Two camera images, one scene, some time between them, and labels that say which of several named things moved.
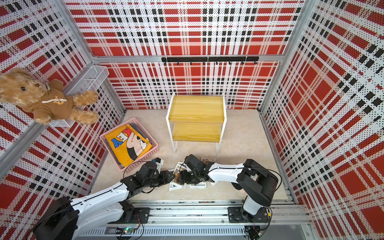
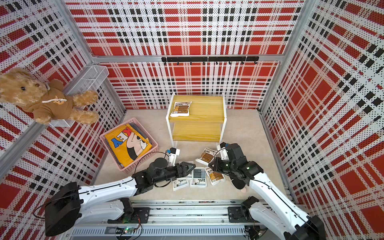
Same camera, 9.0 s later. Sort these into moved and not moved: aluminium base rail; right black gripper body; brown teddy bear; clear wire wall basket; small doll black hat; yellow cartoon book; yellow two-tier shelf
Moved: right black gripper body
Not moved: clear wire wall basket; small doll black hat; aluminium base rail; yellow cartoon book; yellow two-tier shelf; brown teddy bear
